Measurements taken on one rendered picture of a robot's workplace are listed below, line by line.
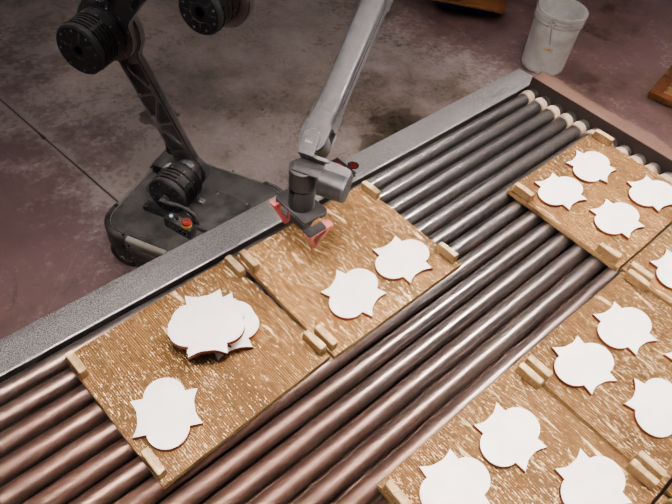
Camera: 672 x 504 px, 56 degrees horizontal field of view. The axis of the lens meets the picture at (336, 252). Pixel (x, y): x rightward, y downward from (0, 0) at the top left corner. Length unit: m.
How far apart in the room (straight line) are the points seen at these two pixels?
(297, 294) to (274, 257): 0.12
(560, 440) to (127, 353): 0.88
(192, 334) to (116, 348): 0.17
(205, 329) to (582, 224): 1.00
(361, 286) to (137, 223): 1.32
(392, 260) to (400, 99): 2.23
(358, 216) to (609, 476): 0.80
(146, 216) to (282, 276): 1.21
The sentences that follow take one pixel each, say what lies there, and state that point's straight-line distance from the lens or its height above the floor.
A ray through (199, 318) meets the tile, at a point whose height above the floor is 1.00.
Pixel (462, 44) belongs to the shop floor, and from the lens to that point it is 4.25.
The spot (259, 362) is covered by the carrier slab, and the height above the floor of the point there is 0.94.
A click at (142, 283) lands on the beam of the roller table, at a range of 1.50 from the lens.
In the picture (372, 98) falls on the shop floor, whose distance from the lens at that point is 3.62.
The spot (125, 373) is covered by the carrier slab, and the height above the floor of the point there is 0.94.
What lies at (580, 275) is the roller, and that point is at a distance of 1.66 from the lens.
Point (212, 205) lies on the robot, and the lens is 2.57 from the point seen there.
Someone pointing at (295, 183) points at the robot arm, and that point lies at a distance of 1.29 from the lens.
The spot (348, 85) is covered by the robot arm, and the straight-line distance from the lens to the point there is 1.33.
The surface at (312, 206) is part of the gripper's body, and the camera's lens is 1.34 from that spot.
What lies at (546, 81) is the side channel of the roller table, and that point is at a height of 0.95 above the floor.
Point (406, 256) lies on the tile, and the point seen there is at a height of 0.95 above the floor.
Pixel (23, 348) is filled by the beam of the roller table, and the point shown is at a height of 0.92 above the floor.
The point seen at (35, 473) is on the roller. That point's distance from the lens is 1.31.
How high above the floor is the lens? 2.07
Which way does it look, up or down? 49 degrees down
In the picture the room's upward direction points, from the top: 7 degrees clockwise
